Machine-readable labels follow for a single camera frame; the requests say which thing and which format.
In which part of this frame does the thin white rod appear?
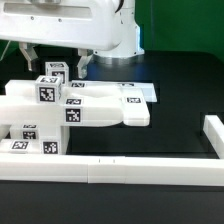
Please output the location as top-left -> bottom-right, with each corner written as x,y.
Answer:
0,40 -> 10,61

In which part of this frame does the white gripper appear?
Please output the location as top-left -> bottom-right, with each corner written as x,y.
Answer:
0,0 -> 122,79

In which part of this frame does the white U-shaped obstacle fence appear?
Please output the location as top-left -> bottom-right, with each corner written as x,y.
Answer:
0,115 -> 224,186

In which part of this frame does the white chair back frame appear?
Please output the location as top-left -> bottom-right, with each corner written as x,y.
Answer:
0,80 -> 150,127

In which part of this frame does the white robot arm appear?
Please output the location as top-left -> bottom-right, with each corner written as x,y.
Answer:
0,0 -> 144,78

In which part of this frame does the white marker sheet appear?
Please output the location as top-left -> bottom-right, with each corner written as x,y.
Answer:
64,80 -> 157,102

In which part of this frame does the white tagged cube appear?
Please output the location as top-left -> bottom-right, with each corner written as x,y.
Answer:
45,62 -> 69,85
35,75 -> 62,104

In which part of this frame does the white chair seat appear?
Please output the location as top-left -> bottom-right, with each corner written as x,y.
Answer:
17,125 -> 70,154

